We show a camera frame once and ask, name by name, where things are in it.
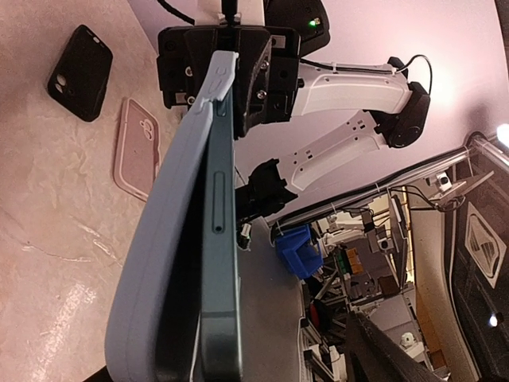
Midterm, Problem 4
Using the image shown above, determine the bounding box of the black phone teal edge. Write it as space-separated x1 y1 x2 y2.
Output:
155 96 242 381

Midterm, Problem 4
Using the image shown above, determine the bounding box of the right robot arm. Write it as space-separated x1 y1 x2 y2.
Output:
151 25 430 224

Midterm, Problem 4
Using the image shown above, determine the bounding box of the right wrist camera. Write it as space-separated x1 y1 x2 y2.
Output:
214 0 332 53

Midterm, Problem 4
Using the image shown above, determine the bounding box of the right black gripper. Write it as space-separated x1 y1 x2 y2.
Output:
157 25 300 139

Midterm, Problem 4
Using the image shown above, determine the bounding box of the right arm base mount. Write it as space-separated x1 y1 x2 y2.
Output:
235 158 297 224

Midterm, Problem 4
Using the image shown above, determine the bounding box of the blue plastic bin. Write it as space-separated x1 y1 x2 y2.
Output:
275 225 324 279

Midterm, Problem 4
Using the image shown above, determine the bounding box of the pink phone case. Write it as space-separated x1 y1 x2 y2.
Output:
113 98 161 201

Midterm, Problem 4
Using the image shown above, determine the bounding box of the black phone case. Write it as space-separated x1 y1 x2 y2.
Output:
47 25 113 123

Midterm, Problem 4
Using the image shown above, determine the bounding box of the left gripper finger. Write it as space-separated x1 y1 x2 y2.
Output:
344 311 452 381

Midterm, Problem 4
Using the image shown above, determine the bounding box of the light blue phone case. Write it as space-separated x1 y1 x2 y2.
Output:
105 51 238 381

